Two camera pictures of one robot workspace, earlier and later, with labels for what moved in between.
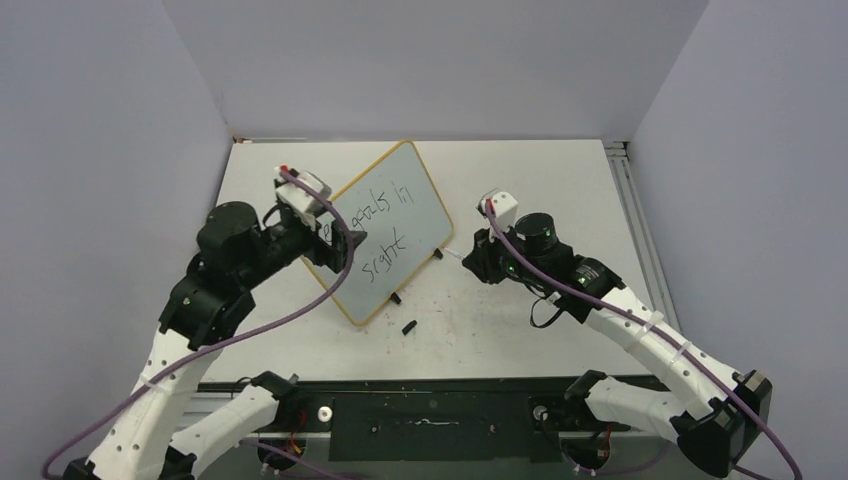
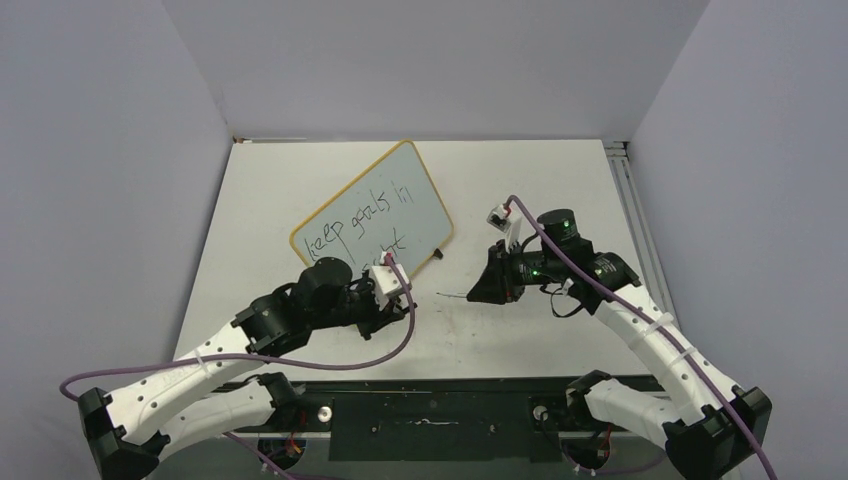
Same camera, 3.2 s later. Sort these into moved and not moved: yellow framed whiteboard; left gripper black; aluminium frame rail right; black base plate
Moved: left gripper black
Not moved: aluminium frame rail right; yellow framed whiteboard; black base plate
